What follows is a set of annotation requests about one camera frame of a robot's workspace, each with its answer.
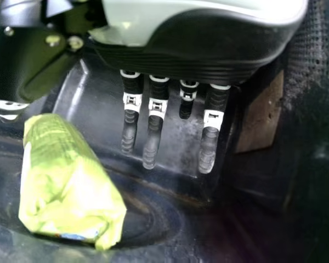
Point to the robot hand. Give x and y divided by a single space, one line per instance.
208 41

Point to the yellow-green biscuit packet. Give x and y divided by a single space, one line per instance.
68 180

